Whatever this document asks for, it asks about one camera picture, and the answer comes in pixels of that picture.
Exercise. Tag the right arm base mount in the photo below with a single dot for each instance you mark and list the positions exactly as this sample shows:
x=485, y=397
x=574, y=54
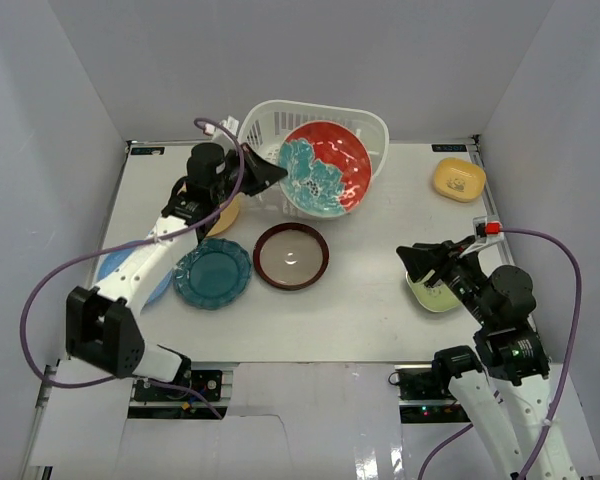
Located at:
x=421, y=398

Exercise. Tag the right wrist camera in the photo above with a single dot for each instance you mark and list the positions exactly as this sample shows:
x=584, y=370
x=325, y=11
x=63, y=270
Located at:
x=487, y=231

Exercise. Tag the white plastic dish basket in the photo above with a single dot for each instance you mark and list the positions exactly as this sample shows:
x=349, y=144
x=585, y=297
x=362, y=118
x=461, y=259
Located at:
x=268, y=123

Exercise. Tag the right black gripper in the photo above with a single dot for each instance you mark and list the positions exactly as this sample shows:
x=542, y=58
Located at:
x=441, y=257

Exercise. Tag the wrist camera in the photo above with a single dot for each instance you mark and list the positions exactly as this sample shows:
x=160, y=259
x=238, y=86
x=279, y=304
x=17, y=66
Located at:
x=230, y=123
x=487, y=231

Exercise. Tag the round yellow plate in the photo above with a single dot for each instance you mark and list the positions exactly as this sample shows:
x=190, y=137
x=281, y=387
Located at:
x=227, y=215

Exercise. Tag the green square dish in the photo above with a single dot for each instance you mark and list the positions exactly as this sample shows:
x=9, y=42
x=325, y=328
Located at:
x=436, y=299

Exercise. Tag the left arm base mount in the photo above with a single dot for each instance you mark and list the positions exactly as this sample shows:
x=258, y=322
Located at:
x=206, y=398

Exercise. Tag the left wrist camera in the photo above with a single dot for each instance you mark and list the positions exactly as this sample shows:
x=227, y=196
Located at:
x=230, y=123

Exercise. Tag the dark red rimmed plate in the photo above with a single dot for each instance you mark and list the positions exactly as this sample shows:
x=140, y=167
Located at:
x=291, y=256

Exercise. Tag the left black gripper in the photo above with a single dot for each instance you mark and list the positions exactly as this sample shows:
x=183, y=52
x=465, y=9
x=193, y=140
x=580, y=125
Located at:
x=247, y=168

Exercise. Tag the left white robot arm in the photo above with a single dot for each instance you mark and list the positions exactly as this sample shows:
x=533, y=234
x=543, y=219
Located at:
x=101, y=322

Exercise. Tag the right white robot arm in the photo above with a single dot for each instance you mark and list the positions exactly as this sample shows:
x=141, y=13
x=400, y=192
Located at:
x=503, y=381

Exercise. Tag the teal scalloped plate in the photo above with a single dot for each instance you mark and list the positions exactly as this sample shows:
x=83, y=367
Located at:
x=213, y=275

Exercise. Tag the red teal floral plate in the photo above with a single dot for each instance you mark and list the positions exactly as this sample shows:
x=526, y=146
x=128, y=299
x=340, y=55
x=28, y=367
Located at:
x=329, y=170

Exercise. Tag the yellow square dish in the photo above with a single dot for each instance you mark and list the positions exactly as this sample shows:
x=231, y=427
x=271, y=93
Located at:
x=459, y=180

